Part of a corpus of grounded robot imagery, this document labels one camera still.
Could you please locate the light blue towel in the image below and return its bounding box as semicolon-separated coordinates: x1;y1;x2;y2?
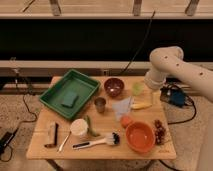
112;97;133;120

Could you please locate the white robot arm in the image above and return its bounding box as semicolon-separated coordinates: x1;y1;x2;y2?
144;46;213;102

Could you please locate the purple bowl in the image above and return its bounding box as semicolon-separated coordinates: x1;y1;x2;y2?
104;78;124;98

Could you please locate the orange bowl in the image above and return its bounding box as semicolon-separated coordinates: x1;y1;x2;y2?
125;122;155;153

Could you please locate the metal cup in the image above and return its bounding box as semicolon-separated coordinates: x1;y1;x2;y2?
94;97;106;113

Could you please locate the light green cup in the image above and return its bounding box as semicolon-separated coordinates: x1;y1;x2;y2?
132;82;144;96

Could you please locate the yellow banana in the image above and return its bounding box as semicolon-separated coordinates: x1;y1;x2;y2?
131;102;152;110

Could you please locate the green sponge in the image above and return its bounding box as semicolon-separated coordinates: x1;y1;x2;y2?
61;92;78;107

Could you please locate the small orange fruit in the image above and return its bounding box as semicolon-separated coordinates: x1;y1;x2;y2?
120;115;133;128

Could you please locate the green plastic tray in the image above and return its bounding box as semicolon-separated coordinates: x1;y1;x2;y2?
40;69;100;120

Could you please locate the white cup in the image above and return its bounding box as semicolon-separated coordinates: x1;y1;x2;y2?
70;119;88;137

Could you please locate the white dish brush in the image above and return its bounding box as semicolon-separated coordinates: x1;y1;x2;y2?
72;132;120;149

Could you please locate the metal spoon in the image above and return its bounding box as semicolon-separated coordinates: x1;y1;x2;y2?
57;131;71;153

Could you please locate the blue power box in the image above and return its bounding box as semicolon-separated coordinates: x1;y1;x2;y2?
160;88;186;107

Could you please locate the red grapes bunch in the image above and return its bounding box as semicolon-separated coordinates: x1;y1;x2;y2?
154;120;166;145

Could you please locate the black power adapter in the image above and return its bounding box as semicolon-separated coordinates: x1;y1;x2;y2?
0;130;17;151

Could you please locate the black cable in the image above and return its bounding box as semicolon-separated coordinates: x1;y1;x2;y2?
118;10;157;77

